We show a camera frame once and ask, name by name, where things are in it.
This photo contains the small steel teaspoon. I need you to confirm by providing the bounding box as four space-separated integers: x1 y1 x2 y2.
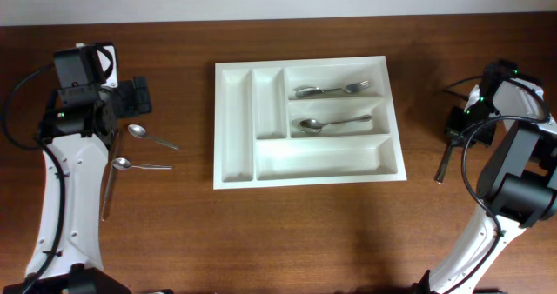
127 124 180 150
111 157 173 170

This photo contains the white cutlery tray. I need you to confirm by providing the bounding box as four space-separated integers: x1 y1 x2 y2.
213 56 406 190

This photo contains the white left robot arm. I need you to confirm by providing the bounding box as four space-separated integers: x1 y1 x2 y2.
3 42 152 293

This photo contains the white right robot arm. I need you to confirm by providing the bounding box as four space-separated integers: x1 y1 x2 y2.
410 59 556 294

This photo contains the steel fork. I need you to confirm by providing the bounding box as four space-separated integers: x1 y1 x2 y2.
294 79 371 99
294 86 339 99

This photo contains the steel tablespoon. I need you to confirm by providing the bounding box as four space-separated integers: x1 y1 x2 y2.
296 115 372 134
434 139 461 184

